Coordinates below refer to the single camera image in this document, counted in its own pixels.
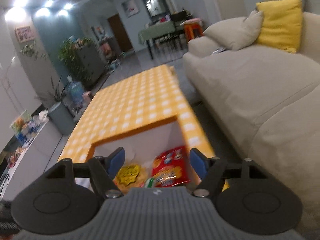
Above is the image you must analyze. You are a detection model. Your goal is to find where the yellow label cracker bag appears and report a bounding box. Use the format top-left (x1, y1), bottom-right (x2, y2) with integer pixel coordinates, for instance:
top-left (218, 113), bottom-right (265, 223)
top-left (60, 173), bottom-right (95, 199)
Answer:
top-left (113, 164), bottom-right (149, 194)

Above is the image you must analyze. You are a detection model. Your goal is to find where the red snack bag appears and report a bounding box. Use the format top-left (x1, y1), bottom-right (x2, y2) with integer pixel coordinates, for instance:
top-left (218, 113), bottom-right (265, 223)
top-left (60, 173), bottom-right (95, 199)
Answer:
top-left (151, 146), bottom-right (190, 187)

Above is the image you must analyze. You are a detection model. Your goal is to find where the orange cardboard box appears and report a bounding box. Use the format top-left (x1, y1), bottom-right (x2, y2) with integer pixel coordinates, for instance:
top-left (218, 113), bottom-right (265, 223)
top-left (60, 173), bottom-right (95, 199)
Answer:
top-left (87, 115), bottom-right (214, 176)

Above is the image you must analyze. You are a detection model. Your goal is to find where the white green snack packet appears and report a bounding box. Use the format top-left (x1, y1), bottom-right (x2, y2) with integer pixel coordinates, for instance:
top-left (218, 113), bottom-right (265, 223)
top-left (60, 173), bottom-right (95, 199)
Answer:
top-left (144, 177), bottom-right (157, 188)

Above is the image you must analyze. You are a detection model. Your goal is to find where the grey-green trash bin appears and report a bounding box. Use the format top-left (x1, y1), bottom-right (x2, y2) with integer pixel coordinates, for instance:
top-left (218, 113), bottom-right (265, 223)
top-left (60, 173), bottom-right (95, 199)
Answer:
top-left (48, 101), bottom-right (75, 136)

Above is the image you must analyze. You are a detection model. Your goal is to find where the pink small heater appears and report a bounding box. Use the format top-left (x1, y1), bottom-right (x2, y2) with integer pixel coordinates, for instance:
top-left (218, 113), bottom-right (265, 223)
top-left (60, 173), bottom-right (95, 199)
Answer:
top-left (82, 91), bottom-right (93, 105)

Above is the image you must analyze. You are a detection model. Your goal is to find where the yellow white checkered tablecloth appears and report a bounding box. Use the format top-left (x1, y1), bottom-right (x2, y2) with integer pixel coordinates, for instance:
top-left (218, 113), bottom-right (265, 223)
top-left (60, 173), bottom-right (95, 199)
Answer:
top-left (60, 65), bottom-right (214, 163)

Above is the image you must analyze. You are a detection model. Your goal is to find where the blue water bottle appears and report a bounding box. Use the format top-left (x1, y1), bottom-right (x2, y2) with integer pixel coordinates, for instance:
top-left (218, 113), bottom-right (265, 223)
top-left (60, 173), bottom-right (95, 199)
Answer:
top-left (67, 75), bottom-right (85, 107)

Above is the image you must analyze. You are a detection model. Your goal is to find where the white low cabinet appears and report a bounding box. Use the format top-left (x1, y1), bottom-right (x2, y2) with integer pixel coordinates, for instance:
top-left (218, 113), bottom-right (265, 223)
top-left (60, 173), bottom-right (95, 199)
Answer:
top-left (1, 121), bottom-right (62, 200)

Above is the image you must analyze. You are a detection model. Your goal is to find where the beige sofa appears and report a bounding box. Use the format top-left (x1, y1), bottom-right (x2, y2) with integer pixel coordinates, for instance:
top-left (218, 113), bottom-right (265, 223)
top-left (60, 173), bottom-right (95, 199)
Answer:
top-left (183, 12), bottom-right (319, 232)

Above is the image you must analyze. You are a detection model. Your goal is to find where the grey drawer cabinet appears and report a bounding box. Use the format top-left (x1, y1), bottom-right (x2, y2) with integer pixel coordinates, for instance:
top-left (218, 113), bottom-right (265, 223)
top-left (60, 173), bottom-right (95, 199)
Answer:
top-left (76, 44), bottom-right (106, 87)

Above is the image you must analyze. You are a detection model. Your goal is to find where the grey cushion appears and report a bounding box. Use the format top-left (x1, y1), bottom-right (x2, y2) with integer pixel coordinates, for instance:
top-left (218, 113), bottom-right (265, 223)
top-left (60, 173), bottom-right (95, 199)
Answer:
top-left (203, 10), bottom-right (264, 51)

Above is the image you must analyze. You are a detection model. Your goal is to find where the dining table green cloth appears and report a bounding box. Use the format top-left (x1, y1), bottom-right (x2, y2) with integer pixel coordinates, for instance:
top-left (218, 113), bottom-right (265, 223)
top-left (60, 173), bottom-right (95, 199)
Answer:
top-left (138, 21), bottom-right (184, 60)

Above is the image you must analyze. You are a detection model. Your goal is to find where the orange stool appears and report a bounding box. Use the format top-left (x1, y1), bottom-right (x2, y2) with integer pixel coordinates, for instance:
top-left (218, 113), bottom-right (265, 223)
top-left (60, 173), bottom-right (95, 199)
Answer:
top-left (180, 18), bottom-right (203, 43)

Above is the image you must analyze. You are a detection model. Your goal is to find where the yellow cushion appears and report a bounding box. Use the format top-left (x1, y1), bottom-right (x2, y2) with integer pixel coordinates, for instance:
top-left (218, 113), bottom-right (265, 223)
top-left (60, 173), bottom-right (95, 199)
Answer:
top-left (256, 0), bottom-right (303, 54)

